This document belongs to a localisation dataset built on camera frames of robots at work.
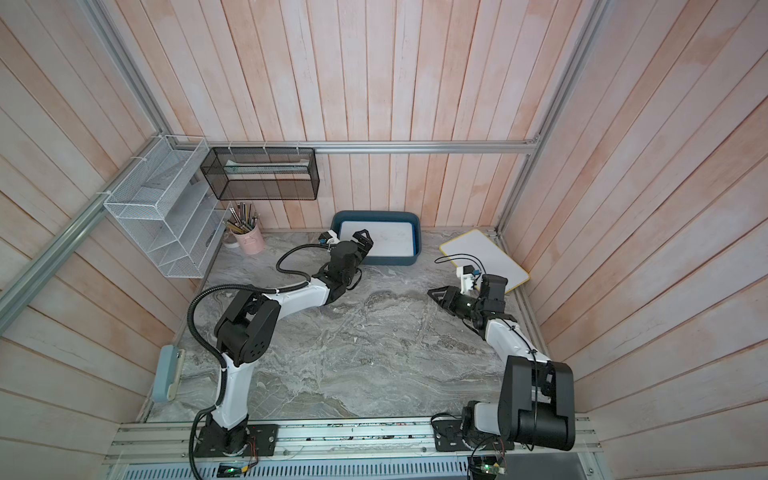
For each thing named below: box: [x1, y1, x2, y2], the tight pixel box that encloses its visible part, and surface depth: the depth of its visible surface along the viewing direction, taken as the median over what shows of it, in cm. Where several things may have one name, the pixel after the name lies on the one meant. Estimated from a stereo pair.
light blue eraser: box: [152, 344, 178, 403], surface depth 82 cm
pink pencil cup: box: [226, 202, 265, 255], surface depth 109 cm
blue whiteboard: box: [339, 221, 415, 257], surface depth 117 cm
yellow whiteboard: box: [439, 229, 531, 292], surface depth 119 cm
